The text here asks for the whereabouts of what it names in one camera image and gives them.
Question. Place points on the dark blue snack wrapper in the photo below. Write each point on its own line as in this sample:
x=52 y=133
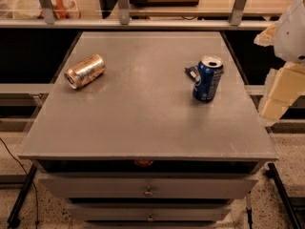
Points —
x=192 y=73

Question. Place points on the black right floor rail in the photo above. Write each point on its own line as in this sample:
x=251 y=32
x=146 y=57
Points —
x=294 y=206

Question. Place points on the red object in drawer gap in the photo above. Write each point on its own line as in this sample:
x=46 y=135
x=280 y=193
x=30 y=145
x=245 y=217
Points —
x=143 y=163

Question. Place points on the orange white plastic bag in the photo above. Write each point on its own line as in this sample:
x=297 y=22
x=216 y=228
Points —
x=63 y=9

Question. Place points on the black floor rail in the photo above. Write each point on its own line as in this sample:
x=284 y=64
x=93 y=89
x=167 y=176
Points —
x=25 y=181
x=294 y=206

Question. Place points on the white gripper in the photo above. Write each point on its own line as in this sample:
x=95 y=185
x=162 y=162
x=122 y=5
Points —
x=292 y=37

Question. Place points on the grey drawer cabinet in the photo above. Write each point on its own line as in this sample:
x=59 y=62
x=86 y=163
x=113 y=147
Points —
x=205 y=154

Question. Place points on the grey metal shelf rail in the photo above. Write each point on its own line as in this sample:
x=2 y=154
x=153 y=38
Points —
x=137 y=25

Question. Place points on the blue pepsi can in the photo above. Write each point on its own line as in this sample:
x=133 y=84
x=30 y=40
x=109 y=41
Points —
x=210 y=69

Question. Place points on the black left floor rail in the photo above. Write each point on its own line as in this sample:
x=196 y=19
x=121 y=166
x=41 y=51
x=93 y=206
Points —
x=25 y=181

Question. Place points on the lower drawer knob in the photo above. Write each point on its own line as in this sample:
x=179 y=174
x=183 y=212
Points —
x=150 y=217

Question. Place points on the drawer knob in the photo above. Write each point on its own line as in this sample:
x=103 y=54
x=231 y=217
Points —
x=148 y=193
x=150 y=217

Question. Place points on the gold soda can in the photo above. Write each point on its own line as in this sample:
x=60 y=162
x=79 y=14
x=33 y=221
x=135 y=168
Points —
x=85 y=71

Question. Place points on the upper drawer knob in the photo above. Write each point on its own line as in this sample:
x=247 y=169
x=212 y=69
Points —
x=148 y=193

